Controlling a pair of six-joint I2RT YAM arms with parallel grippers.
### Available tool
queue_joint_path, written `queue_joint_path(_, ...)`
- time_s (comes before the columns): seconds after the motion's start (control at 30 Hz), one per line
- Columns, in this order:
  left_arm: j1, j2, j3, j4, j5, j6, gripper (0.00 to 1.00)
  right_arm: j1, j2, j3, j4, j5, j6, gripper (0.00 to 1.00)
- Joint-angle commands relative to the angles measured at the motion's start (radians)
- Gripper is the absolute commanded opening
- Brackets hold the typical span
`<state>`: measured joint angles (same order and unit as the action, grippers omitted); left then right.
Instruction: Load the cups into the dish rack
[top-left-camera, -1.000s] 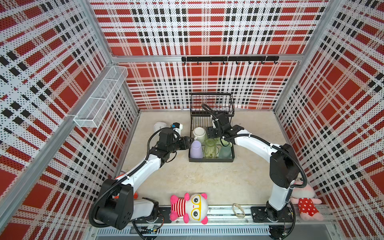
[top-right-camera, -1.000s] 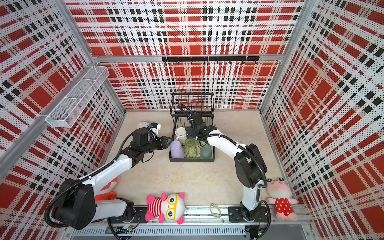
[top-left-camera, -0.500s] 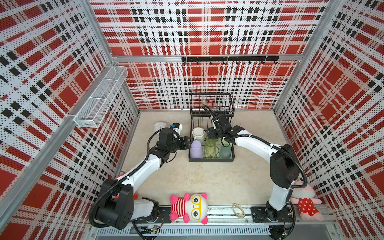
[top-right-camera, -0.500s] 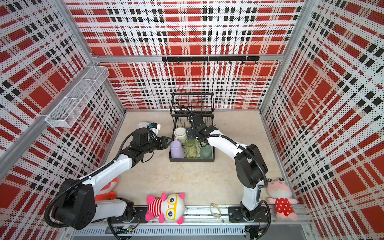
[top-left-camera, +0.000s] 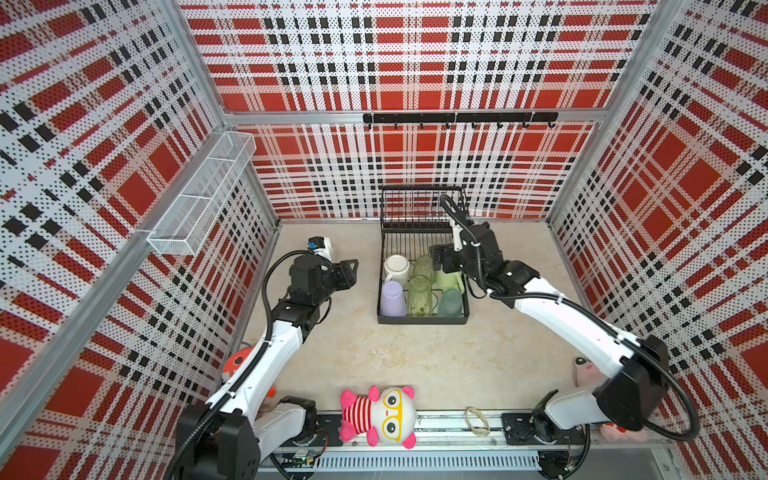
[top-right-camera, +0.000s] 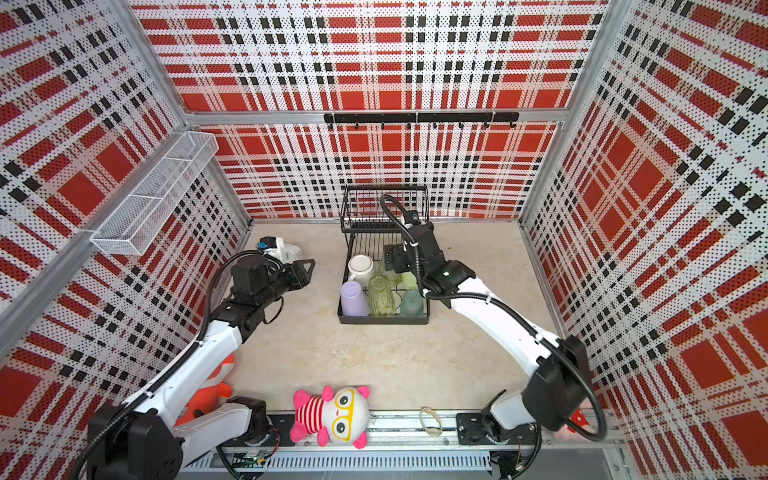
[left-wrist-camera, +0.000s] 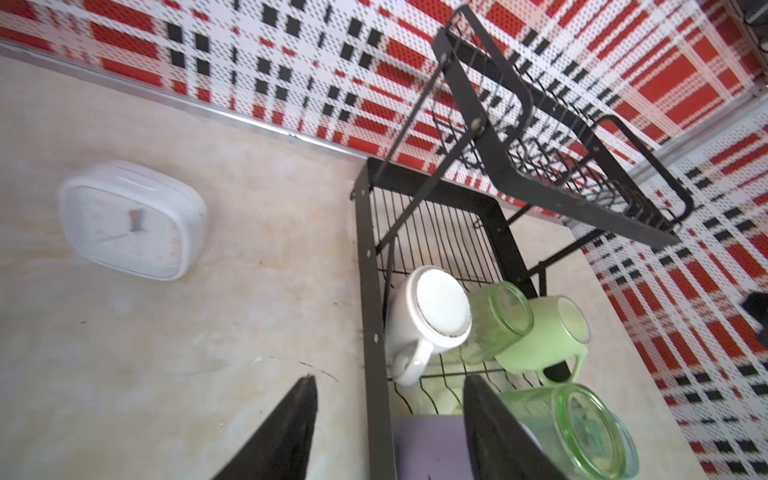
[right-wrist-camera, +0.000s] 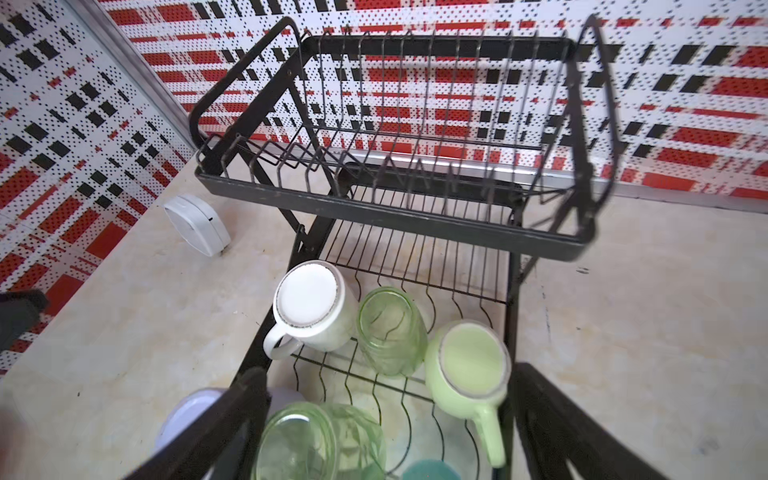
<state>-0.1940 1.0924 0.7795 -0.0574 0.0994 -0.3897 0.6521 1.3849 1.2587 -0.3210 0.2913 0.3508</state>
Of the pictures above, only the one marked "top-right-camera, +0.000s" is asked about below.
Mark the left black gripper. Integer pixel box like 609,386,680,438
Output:
257,258,315,308

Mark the teal plastic cup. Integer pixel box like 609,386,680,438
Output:
399,289,424,318

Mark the tall green glass cup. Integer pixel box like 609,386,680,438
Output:
368,275,396,317

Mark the red and white mug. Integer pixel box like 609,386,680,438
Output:
347,255,376,288

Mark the black wire dish rack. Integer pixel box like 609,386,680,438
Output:
337,184,430,325

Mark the lilac plastic cup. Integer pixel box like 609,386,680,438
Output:
340,280,370,317

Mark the cream mug green handle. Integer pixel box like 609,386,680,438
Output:
395,272,418,293

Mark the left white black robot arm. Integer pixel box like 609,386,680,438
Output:
69,250,316,479

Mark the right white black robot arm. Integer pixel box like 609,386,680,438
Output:
384,219,608,442

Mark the red shark plush toy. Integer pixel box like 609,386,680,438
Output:
175,354,235,426

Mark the pink striped plush doll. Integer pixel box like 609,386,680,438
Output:
290,385,371,449

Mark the pink frog plush toy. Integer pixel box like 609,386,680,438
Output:
553,409,596,442

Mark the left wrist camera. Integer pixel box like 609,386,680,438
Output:
257,236,303,264

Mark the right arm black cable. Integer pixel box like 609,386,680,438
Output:
379,193,608,475

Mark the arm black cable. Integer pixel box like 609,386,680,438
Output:
67,248,286,480
379,193,608,475

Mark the black wall hook rail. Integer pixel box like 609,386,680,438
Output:
323,111,520,127

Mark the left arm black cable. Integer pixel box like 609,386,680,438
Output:
67,248,286,480

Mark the white wire wall basket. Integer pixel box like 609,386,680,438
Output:
91,131,218,256

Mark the beige rubber band ring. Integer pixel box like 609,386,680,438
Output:
418,406,444,437

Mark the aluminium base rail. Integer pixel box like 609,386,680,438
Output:
177,410,634,479

